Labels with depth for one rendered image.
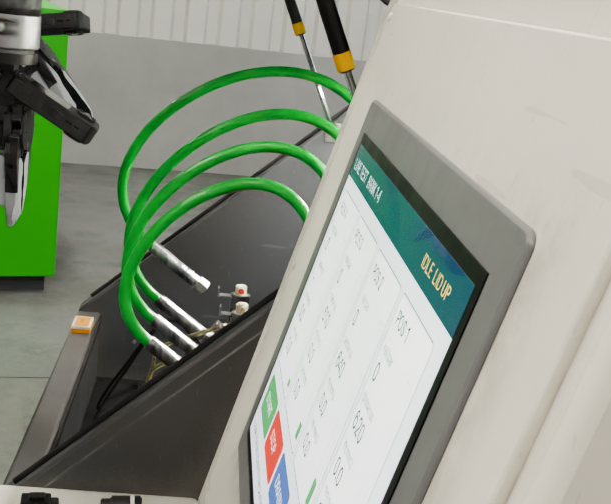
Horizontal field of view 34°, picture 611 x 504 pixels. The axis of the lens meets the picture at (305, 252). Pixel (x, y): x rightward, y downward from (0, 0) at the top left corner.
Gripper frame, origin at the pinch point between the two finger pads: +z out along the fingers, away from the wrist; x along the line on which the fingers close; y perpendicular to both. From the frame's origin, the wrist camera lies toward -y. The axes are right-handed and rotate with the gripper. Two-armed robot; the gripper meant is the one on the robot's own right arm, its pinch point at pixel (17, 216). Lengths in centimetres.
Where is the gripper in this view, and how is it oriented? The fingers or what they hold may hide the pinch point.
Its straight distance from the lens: 128.4
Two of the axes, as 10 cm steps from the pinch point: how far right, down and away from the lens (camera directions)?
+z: -1.2, 9.6, 2.6
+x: 0.8, 2.7, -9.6
